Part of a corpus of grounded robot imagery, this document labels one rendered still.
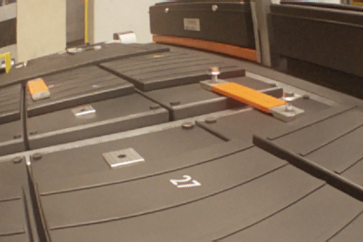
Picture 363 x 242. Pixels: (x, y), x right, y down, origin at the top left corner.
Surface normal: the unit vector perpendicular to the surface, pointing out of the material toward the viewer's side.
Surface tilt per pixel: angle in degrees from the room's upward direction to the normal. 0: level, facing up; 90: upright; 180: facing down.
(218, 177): 0
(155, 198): 0
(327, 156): 0
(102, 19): 90
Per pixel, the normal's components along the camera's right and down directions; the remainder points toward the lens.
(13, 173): -0.07, -0.95
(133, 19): 0.43, 0.24
